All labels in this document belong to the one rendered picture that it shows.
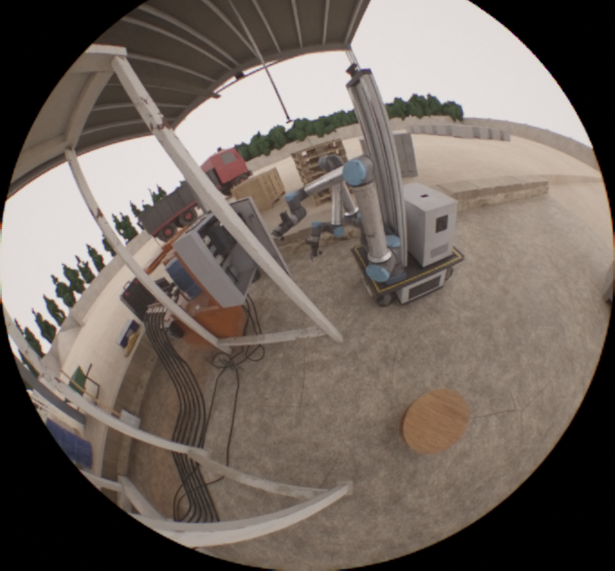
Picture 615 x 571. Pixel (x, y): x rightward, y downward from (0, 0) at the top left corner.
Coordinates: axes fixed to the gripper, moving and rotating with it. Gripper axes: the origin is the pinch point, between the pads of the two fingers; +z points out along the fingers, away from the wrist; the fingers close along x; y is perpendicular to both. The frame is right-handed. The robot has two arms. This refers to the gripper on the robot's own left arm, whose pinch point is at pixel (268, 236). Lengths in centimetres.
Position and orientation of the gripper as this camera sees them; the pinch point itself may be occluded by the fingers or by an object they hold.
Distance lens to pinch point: 114.4
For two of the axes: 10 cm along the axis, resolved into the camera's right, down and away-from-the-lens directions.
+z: -5.4, 6.5, -5.4
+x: -7.7, -1.3, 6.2
